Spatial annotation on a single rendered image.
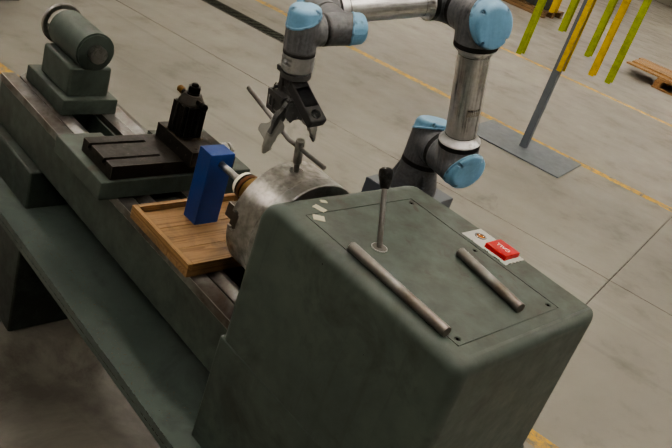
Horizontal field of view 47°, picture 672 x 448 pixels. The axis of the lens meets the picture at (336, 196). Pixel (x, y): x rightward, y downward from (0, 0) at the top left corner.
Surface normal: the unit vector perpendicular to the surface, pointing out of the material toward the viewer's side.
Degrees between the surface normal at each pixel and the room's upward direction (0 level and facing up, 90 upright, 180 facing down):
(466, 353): 0
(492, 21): 83
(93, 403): 0
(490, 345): 0
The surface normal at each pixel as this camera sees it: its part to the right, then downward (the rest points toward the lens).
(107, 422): 0.29, -0.86
